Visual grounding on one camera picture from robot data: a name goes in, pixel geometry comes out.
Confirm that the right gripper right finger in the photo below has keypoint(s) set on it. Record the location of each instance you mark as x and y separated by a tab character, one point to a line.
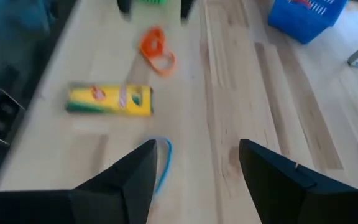
275	193

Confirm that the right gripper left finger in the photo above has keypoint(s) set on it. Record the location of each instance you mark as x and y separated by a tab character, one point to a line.
126	193

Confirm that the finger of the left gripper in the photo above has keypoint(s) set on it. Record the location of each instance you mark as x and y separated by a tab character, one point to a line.
124	5
186	7

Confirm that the blue rubber band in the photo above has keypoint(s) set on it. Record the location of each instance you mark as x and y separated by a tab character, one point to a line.
169	155

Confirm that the orange coil wristband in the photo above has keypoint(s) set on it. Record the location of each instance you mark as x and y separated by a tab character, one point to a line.
145	46
300	3

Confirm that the green plastic basket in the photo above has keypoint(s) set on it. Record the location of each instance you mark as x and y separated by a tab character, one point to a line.
151	2

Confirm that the yellow green crayon box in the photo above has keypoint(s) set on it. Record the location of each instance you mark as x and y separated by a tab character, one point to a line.
110	101

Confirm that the blue plastic basket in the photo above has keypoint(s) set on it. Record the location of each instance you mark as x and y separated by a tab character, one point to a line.
303	25

